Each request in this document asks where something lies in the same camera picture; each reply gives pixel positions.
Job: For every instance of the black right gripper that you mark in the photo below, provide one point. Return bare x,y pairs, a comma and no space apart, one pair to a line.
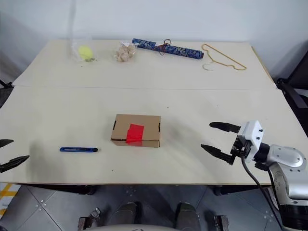
241,149

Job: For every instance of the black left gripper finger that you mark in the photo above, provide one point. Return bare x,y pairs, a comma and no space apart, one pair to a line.
6,142
12,163

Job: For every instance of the blue utility knife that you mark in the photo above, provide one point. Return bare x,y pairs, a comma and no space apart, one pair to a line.
77,149

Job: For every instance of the red tape strip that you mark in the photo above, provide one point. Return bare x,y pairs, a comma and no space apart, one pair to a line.
134,133

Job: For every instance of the brown cardboard box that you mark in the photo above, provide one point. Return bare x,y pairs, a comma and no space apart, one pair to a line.
125,125

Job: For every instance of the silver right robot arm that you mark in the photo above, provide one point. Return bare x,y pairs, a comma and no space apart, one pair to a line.
286,156

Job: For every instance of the black table base bar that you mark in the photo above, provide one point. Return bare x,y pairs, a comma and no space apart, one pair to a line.
235,190

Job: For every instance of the black chair base leg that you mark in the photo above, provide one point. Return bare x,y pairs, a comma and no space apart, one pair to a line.
6,84

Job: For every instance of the black chair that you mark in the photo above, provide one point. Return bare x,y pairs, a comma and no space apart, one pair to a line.
288,89

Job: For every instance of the blue patterned roll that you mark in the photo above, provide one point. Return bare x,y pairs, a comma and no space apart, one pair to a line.
180,51

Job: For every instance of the clear plastic bag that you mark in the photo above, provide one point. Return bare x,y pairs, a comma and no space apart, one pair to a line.
77,56

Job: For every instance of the yellow ball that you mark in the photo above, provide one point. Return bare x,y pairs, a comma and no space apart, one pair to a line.
85,51

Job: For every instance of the bag of wooden blocks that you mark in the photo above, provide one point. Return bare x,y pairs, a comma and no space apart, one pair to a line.
124,54

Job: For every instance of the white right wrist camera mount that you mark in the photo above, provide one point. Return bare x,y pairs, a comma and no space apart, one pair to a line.
252,132

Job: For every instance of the rusty metal bracket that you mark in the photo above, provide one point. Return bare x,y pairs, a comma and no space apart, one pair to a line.
221,223
87,220

